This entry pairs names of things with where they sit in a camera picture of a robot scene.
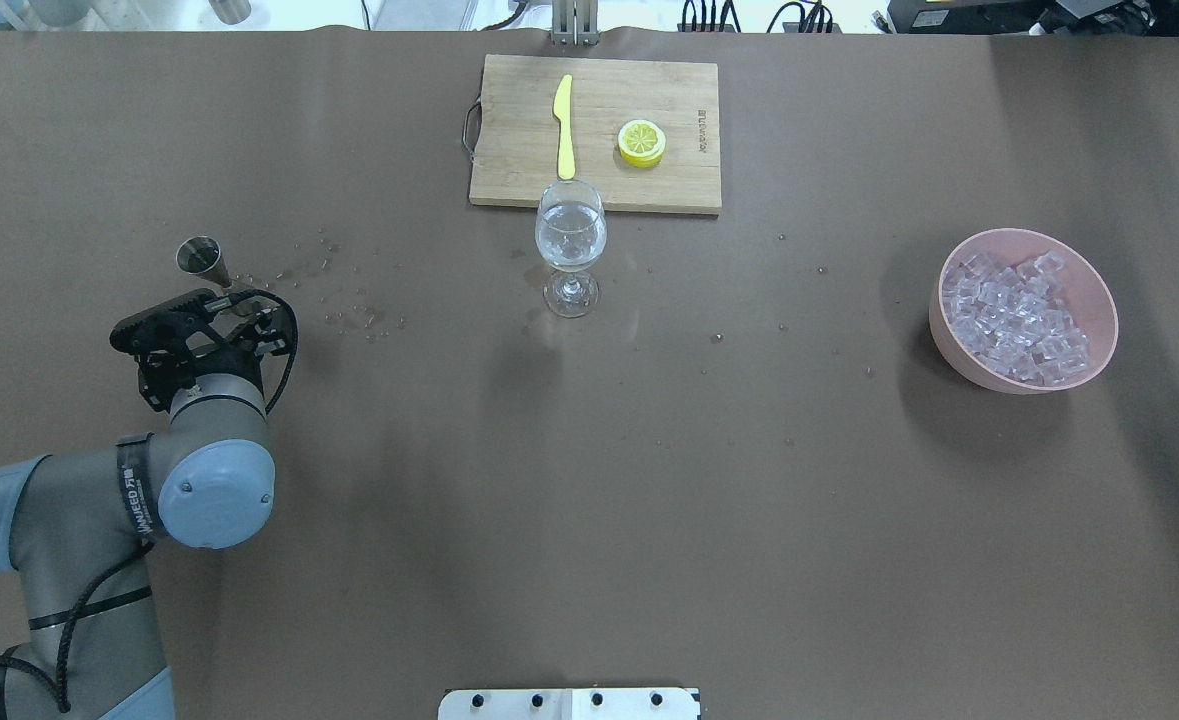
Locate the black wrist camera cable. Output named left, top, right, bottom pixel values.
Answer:
left=219, top=288, right=299, bottom=416

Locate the steel jigger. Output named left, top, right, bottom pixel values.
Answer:
left=176, top=235, right=246, bottom=299

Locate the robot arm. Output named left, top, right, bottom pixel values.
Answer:
left=0, top=290, right=298, bottom=719

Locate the bamboo cutting board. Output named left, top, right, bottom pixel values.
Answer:
left=469, top=54, right=723, bottom=217

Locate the yellow lemon slice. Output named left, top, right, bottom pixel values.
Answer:
left=615, top=119, right=667, bottom=169

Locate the clear ice cubes pile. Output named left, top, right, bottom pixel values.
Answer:
left=944, top=251, right=1089, bottom=387

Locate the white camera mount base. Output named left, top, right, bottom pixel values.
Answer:
left=437, top=685, right=703, bottom=719

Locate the yellow plastic knife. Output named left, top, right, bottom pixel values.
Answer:
left=552, top=74, right=577, bottom=181

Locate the pink bowl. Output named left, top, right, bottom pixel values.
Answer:
left=929, top=227, right=1119, bottom=395

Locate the wine glass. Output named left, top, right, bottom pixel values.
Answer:
left=534, top=179, right=607, bottom=319

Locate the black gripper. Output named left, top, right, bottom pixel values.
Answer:
left=110, top=290, right=286, bottom=412

